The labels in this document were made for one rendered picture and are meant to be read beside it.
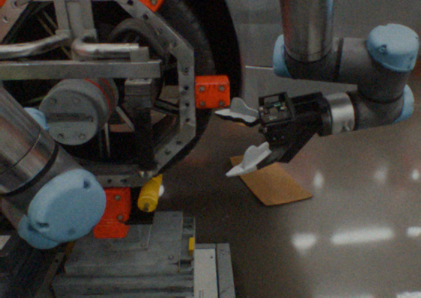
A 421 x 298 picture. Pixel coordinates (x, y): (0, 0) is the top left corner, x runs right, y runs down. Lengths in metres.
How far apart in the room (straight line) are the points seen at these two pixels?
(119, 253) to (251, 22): 0.91
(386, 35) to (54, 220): 0.51
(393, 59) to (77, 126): 0.62
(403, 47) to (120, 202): 0.81
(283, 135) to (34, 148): 0.41
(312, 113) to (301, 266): 1.07
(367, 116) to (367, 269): 1.11
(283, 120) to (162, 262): 0.82
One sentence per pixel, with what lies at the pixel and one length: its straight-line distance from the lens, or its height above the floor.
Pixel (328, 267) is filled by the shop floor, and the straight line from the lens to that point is 1.63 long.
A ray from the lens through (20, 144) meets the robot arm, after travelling 0.35.
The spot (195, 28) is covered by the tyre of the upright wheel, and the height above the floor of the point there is 1.01.
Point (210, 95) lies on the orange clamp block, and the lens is 0.87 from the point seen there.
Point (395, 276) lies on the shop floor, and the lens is 1.70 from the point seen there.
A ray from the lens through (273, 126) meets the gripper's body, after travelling 0.60.
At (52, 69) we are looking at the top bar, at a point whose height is 0.97.
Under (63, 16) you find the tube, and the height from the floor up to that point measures 1.05.
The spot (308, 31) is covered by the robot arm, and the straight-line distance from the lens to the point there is 0.49.
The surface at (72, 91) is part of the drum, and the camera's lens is 0.77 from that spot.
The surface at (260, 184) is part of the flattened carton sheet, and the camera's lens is 2.06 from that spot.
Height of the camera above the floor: 1.12
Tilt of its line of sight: 25 degrees down
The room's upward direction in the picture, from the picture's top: straight up
